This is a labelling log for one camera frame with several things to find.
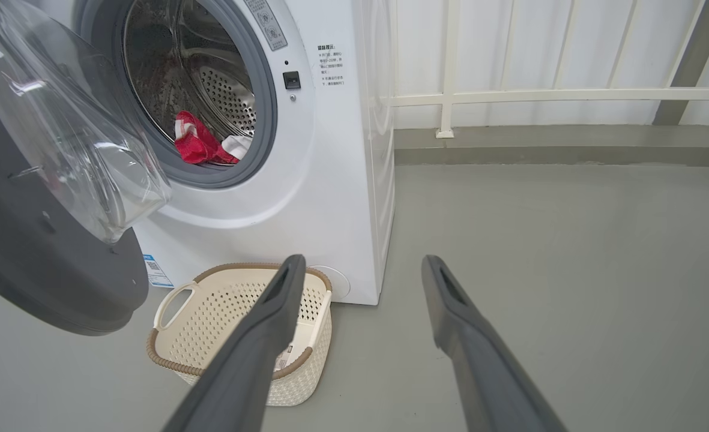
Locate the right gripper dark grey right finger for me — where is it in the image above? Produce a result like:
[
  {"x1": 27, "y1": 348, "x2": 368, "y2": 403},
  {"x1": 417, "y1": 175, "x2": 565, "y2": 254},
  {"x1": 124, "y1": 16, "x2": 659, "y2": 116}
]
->
[{"x1": 421, "y1": 254, "x2": 568, "y2": 432}]

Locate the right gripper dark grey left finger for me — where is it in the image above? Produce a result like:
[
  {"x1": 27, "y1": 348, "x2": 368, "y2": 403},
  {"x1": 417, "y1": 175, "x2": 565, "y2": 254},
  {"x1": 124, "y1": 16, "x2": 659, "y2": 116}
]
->
[{"x1": 162, "y1": 254, "x2": 307, "y2": 432}]

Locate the red and white garment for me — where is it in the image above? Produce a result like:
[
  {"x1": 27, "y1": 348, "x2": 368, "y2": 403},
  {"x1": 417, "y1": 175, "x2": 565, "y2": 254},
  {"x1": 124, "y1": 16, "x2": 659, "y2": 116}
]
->
[{"x1": 174, "y1": 110, "x2": 253, "y2": 166}]

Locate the washing machine door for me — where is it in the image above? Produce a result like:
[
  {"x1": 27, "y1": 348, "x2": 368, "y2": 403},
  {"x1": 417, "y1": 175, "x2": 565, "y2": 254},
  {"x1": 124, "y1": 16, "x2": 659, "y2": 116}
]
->
[{"x1": 0, "y1": 0, "x2": 172, "y2": 337}]

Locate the white printed label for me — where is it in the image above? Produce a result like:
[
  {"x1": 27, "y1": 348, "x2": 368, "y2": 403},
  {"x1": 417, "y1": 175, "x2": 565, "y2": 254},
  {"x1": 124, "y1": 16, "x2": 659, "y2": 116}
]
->
[{"x1": 273, "y1": 342, "x2": 295, "y2": 373}]

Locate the cream perforated basket brown rim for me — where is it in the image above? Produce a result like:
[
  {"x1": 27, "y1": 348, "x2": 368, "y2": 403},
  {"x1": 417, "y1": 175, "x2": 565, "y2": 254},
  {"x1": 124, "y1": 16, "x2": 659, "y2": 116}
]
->
[{"x1": 146, "y1": 263, "x2": 334, "y2": 407}]

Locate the white front-load washing machine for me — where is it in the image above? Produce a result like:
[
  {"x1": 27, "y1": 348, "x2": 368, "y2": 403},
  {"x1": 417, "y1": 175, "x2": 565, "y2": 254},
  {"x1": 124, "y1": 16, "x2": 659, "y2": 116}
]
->
[{"x1": 24, "y1": 0, "x2": 397, "y2": 307}]

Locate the grey warning sticker label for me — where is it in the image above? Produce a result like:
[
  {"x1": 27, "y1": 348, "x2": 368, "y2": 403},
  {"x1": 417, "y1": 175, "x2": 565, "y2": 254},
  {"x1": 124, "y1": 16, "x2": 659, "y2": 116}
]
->
[{"x1": 244, "y1": 0, "x2": 289, "y2": 52}]

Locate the round drain filter cover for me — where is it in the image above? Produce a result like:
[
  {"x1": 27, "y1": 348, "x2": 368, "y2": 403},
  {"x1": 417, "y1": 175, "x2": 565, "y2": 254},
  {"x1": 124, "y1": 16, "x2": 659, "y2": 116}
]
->
[{"x1": 306, "y1": 265, "x2": 351, "y2": 301}]

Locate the blue energy label sticker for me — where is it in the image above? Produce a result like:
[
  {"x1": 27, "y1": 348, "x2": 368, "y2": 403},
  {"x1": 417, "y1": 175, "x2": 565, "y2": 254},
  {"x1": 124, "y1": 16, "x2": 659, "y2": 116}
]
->
[{"x1": 143, "y1": 254, "x2": 175, "y2": 289}]

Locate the white metal railing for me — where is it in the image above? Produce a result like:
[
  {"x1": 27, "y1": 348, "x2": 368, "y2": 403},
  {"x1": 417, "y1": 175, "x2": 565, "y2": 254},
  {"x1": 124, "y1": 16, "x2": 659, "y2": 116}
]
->
[{"x1": 390, "y1": 0, "x2": 709, "y2": 139}]

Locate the grey slanted post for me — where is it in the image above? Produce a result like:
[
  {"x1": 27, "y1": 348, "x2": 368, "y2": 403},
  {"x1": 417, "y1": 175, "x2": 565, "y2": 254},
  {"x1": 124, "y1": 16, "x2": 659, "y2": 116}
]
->
[{"x1": 653, "y1": 0, "x2": 709, "y2": 127}]

